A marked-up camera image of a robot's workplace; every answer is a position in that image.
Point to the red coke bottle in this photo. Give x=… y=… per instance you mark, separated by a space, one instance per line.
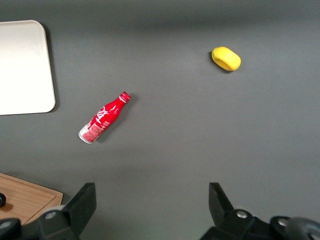
x=100 y=120

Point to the beige plastic tray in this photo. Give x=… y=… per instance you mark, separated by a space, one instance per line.
x=22 y=70

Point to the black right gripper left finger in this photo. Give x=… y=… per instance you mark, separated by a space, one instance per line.
x=77 y=207

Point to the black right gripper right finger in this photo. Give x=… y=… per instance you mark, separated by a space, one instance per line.
x=225 y=212

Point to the wooden drawer cabinet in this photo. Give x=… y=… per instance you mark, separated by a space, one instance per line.
x=59 y=197

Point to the wooden lower drawer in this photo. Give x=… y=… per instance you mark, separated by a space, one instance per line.
x=25 y=200

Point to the yellow lemon-shaped object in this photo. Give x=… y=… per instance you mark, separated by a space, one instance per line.
x=226 y=58

